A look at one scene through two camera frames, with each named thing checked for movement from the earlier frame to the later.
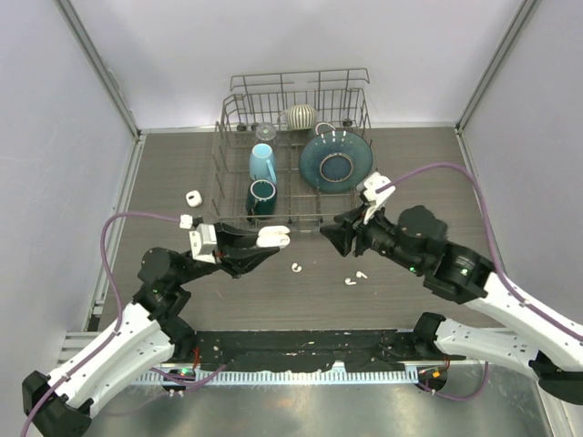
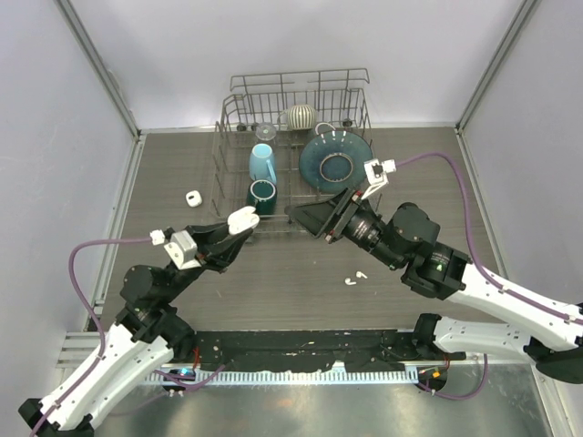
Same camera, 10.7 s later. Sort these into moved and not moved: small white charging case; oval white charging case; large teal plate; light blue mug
Moved: oval white charging case
Not moved: small white charging case; large teal plate; light blue mug
